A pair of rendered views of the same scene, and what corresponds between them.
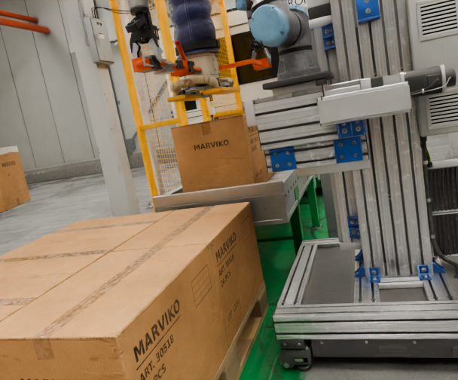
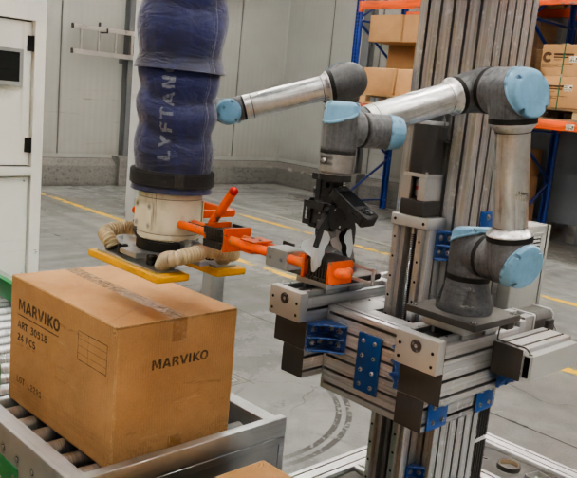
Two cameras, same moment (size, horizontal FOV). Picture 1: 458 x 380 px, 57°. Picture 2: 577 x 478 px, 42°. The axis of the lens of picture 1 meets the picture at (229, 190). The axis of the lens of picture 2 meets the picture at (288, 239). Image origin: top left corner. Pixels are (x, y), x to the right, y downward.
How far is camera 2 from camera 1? 2.08 m
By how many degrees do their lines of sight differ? 62
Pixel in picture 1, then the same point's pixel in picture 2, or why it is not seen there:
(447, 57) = (526, 291)
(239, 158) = (216, 381)
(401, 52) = not seen: hidden behind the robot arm
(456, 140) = not seen: hidden behind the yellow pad
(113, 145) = not seen: outside the picture
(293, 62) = (486, 296)
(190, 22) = (204, 141)
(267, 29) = (528, 273)
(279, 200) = (278, 447)
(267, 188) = (269, 432)
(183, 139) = (137, 351)
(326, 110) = (536, 367)
